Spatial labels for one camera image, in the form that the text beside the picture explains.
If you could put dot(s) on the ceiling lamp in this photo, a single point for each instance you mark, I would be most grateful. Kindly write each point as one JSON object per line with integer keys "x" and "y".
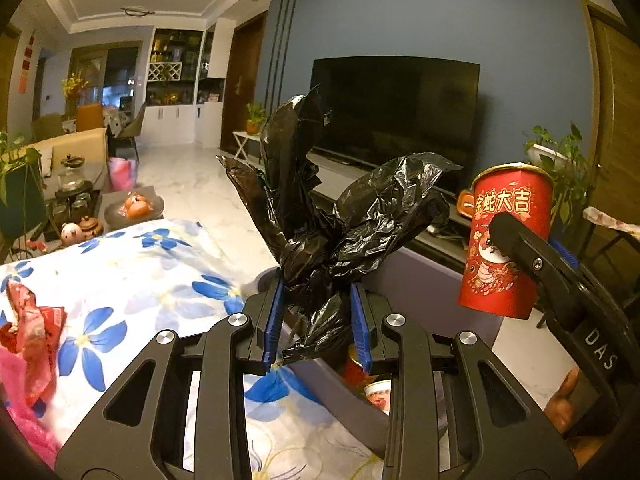
{"x": 136, "y": 10}

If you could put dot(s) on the pink gift bag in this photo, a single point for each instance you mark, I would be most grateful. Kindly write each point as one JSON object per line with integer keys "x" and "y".
{"x": 122, "y": 175}

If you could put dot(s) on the trailing plant white pot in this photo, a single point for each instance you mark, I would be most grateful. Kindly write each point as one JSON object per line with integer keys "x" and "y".
{"x": 555, "y": 160}

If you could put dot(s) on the brown clay teapot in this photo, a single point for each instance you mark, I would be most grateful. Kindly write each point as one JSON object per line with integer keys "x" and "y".
{"x": 91, "y": 226}

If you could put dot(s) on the blue floral tablecloth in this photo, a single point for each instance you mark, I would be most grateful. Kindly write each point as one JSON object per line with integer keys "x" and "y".
{"x": 150, "y": 280}

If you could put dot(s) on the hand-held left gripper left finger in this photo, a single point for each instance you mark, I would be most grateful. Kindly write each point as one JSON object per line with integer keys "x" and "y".
{"x": 274, "y": 322}

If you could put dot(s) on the red wall decorations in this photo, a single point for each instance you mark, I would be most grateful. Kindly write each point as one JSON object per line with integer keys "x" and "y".
{"x": 27, "y": 60}

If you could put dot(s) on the white display cabinet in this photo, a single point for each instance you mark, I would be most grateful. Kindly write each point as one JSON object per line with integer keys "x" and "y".
{"x": 170, "y": 120}

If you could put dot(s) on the white side table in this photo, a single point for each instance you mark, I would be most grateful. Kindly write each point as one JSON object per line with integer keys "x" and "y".
{"x": 245, "y": 136}

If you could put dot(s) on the grey dining chair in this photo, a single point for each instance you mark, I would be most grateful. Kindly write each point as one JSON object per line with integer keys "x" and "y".
{"x": 131, "y": 127}

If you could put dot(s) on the red crumpled wrapper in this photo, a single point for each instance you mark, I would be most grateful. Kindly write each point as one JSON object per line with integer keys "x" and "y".
{"x": 35, "y": 330}

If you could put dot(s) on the orange dining chair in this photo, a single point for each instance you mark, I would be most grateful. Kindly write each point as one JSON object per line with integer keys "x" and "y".
{"x": 90, "y": 116}

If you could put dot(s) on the pig shaped ceramic teapot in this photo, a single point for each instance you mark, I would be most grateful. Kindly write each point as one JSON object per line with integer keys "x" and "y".
{"x": 73, "y": 234}

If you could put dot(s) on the beige armchair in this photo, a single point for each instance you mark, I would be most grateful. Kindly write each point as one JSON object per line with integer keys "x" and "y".
{"x": 75, "y": 147}

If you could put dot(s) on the plate of oranges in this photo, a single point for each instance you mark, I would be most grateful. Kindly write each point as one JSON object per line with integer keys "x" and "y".
{"x": 136, "y": 206}

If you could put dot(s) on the large green potted plant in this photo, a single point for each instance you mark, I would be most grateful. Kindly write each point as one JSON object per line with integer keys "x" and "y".
{"x": 15, "y": 185}

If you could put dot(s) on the patterned cloth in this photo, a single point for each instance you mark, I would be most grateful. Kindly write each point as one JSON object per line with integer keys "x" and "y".
{"x": 610, "y": 221}

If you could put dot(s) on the dark wooden door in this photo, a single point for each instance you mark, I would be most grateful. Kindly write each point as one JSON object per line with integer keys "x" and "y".
{"x": 240, "y": 85}

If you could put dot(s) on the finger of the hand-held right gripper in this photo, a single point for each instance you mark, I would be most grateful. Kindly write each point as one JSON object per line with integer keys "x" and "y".
{"x": 564, "y": 254}
{"x": 520, "y": 242}

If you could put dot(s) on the black flat television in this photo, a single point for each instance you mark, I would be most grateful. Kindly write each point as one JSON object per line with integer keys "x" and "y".
{"x": 400, "y": 110}

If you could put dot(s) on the pink foam net sleeve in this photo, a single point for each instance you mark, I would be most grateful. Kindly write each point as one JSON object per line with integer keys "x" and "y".
{"x": 20, "y": 420}

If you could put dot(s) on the yellow flower bouquet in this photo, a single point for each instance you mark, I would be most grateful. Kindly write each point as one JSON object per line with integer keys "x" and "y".
{"x": 75, "y": 85}

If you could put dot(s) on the beige paper cup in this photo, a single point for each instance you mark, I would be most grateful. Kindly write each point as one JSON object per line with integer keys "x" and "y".
{"x": 380, "y": 392}

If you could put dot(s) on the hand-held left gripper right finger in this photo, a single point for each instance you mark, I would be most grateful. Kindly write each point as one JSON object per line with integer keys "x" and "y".
{"x": 359, "y": 327}

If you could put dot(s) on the glass teapot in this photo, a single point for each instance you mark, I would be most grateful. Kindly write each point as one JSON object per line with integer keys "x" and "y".
{"x": 72, "y": 176}

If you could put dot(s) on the person's right hand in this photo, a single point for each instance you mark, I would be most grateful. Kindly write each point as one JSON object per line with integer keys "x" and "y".
{"x": 562, "y": 402}

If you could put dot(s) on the grey plastic bin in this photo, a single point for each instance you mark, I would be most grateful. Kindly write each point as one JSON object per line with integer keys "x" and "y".
{"x": 430, "y": 285}

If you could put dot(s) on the potted plant orange pot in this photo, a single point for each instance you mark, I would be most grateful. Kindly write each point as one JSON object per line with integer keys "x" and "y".
{"x": 254, "y": 120}

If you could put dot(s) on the black garbage bag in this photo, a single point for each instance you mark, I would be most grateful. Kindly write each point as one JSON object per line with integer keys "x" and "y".
{"x": 350, "y": 230}

